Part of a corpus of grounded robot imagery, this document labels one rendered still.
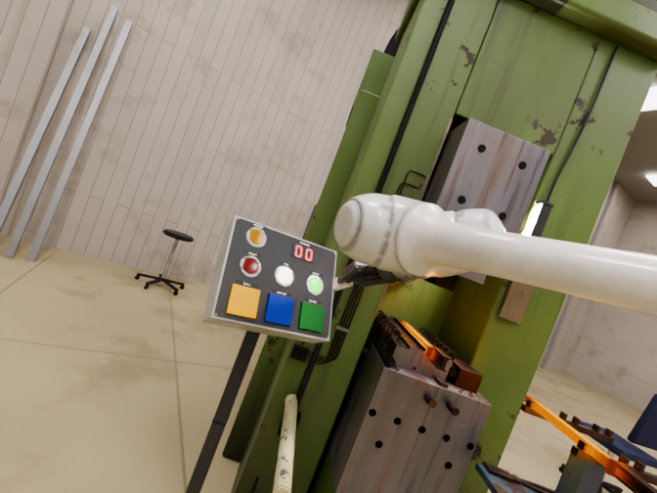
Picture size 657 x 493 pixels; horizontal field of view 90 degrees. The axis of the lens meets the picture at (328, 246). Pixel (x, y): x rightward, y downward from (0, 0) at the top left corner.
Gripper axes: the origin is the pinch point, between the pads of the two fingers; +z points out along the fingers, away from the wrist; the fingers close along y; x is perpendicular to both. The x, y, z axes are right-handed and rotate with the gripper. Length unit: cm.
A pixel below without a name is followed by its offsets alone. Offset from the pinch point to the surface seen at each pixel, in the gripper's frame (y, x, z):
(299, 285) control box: -4.7, 0.9, 14.2
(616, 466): 61, -35, -30
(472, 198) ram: 41, 37, -13
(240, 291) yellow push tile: -21.1, -5.1, 13.4
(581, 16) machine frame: 60, 106, -49
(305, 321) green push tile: -1.8, -8.9, 13.3
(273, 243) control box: -14.7, 10.6, 14.3
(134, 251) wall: -43, 112, 396
